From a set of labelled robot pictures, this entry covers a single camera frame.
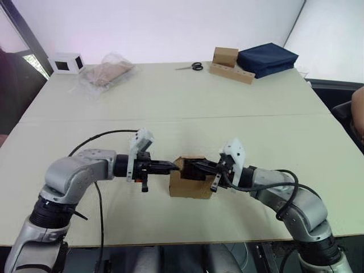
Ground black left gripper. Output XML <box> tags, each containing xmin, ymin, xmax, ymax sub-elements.
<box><xmin>133</xmin><ymin>151</ymin><xmax>181</xmax><ymax>193</ymax></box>

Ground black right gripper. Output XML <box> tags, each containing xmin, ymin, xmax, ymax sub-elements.
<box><xmin>187</xmin><ymin>153</ymin><xmax>236</xmax><ymax>193</ymax></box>

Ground small cardboard box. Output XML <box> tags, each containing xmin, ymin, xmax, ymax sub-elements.
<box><xmin>212</xmin><ymin>46</ymin><xmax>239</xmax><ymax>68</ymax></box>
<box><xmin>168</xmin><ymin>154</ymin><xmax>214</xmax><ymax>200</ymax></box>

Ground closed small cardboard box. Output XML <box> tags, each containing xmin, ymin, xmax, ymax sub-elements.
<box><xmin>212</xmin><ymin>46</ymin><xmax>239</xmax><ymax>68</ymax></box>

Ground white cube box black window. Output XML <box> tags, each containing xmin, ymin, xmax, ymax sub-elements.
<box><xmin>47</xmin><ymin>52</ymin><xmax>85</xmax><ymax>75</ymax></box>

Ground grey rounded shape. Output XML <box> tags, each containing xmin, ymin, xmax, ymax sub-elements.
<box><xmin>209</xmin><ymin>243</ymin><xmax>238</xmax><ymax>273</ymax></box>

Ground wooden block with holes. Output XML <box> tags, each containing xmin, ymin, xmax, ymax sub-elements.
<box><xmin>209</xmin><ymin>63</ymin><xmax>256</xmax><ymax>85</ymax></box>

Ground clear plastic bag brown contents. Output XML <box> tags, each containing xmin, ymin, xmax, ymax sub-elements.
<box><xmin>77</xmin><ymin>52</ymin><xmax>137</xmax><ymax>96</ymax></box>

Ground folded navy blue cloth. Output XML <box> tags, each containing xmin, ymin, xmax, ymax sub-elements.
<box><xmin>237</xmin><ymin>42</ymin><xmax>299</xmax><ymax>80</ymax></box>

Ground person with bare skin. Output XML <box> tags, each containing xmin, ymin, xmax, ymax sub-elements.
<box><xmin>350</xmin><ymin>84</ymin><xmax>364</xmax><ymax>143</ymax></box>

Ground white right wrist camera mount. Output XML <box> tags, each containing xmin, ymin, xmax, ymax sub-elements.
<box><xmin>220</xmin><ymin>138</ymin><xmax>247</xmax><ymax>184</ymax></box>

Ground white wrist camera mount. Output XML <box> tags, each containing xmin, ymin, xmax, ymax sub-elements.
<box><xmin>126</xmin><ymin>127</ymin><xmax>155</xmax><ymax>183</ymax></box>
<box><xmin>220</xmin><ymin>138</ymin><xmax>247</xmax><ymax>184</ymax></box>

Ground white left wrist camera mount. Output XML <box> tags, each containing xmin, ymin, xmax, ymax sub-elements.
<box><xmin>126</xmin><ymin>127</ymin><xmax>155</xmax><ymax>183</ymax></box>

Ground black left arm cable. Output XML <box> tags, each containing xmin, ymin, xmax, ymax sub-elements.
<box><xmin>67</xmin><ymin>129</ymin><xmax>140</xmax><ymax>158</ymax></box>

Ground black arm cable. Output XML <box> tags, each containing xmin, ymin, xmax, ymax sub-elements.
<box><xmin>67</xmin><ymin>129</ymin><xmax>140</xmax><ymax>158</ymax></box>
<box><xmin>219</xmin><ymin>167</ymin><xmax>300</xmax><ymax>220</ymax></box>

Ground thin black hanging cable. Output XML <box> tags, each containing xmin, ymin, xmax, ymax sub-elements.
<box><xmin>94</xmin><ymin>181</ymin><xmax>105</xmax><ymax>273</ymax></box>

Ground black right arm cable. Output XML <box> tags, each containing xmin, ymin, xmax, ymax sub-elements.
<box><xmin>219</xmin><ymin>167</ymin><xmax>300</xmax><ymax>220</ymax></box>

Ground black handled scissors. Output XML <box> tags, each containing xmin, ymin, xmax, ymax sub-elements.
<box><xmin>174</xmin><ymin>62</ymin><xmax>204</xmax><ymax>72</ymax></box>

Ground black perforated metal bracket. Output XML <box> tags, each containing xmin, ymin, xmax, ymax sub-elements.
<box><xmin>254</xmin><ymin>241</ymin><xmax>275</xmax><ymax>273</ymax></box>

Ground dark window frame post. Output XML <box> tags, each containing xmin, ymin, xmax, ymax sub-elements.
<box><xmin>0</xmin><ymin>0</ymin><xmax>51</xmax><ymax>82</ymax></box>

